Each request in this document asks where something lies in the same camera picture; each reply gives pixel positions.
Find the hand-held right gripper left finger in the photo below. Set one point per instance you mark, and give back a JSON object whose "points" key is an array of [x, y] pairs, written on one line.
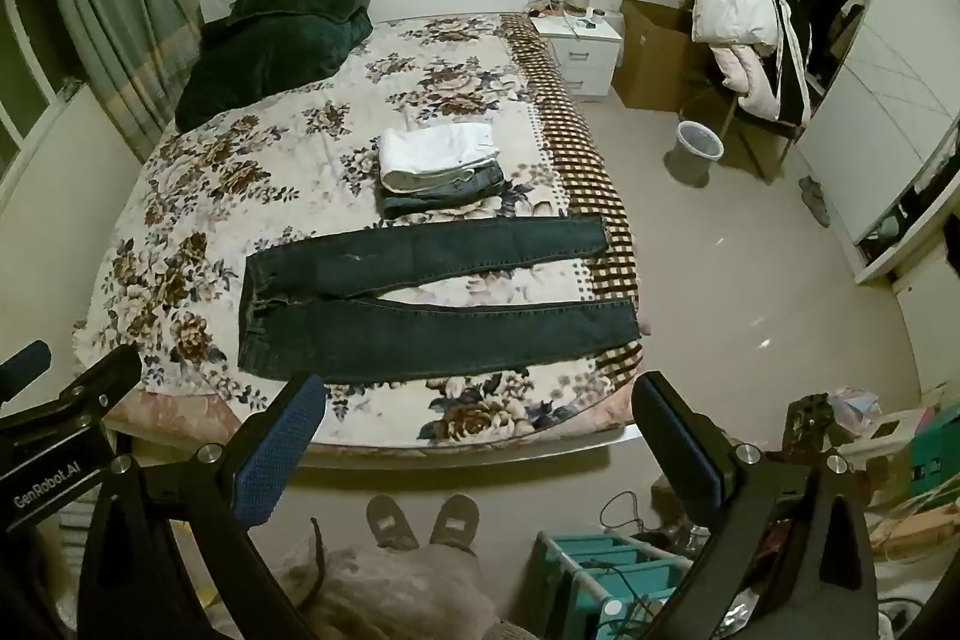
{"points": [[279, 452]]}

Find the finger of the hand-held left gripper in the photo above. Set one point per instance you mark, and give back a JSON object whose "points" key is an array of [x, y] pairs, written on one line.
{"points": [[112, 377], [26, 364]]}

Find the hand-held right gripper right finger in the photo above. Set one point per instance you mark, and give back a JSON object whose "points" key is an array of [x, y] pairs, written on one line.
{"points": [[679, 452]]}

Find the dark blue jeans pants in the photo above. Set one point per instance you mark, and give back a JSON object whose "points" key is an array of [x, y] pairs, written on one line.
{"points": [[420, 332]]}

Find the folded white pants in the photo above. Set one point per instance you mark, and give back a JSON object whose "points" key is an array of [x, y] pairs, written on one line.
{"points": [[427, 153]]}

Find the dark patterned bag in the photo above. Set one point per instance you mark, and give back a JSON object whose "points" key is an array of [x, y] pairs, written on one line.
{"points": [[810, 422]]}

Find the teal storage rack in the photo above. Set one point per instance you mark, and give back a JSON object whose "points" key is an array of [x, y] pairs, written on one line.
{"points": [[600, 572]]}

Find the person's pink fleece clothing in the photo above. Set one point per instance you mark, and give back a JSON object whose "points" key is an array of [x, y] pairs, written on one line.
{"points": [[390, 587]]}

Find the pink white paper pile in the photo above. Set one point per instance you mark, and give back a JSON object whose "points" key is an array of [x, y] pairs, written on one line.
{"points": [[855, 407]]}

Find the floral blanket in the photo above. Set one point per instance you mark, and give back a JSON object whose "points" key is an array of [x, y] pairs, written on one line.
{"points": [[247, 175]]}

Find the teal cardboard box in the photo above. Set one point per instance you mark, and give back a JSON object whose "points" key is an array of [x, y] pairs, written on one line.
{"points": [[937, 452]]}

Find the window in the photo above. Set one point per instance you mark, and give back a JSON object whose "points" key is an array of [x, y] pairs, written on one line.
{"points": [[22, 85]]}

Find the pair of grey slippers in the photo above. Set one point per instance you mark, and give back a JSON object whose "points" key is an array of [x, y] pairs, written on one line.
{"points": [[816, 201]]}

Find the grey waste bin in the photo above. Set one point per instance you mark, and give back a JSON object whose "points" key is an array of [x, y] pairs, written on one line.
{"points": [[690, 160]]}

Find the wooden chair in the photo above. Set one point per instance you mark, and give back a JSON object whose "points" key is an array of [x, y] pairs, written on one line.
{"points": [[757, 153]]}

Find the folded light blue jeans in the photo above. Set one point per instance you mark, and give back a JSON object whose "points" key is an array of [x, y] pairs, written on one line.
{"points": [[450, 192]]}

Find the brown checkered bedsheet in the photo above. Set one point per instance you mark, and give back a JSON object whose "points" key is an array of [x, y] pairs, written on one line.
{"points": [[570, 138]]}

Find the grey green curtain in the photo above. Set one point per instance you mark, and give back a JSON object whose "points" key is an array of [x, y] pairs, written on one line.
{"points": [[112, 10]]}

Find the dark green pillows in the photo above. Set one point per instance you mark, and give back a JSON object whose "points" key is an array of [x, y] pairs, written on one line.
{"points": [[277, 40]]}

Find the pink garment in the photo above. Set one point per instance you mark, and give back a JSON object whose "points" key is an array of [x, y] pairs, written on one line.
{"points": [[750, 78]]}

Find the brown cardboard box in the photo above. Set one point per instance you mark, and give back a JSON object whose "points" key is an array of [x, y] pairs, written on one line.
{"points": [[652, 63]]}

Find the white nightstand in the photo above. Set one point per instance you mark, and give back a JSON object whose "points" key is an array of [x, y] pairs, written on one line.
{"points": [[592, 63]]}

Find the white wardrobe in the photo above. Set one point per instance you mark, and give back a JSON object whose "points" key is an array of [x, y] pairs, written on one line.
{"points": [[885, 70]]}

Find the black garment with white stripe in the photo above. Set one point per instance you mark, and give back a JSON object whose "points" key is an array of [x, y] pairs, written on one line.
{"points": [[795, 33]]}

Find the white puffy jacket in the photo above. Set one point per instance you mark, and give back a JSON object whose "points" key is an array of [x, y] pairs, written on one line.
{"points": [[735, 3]]}

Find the dark hanging clothes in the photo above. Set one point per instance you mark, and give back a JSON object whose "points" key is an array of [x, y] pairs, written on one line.
{"points": [[825, 10]]}

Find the white bed frame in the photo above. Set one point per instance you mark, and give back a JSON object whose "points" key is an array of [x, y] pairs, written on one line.
{"points": [[450, 456]]}

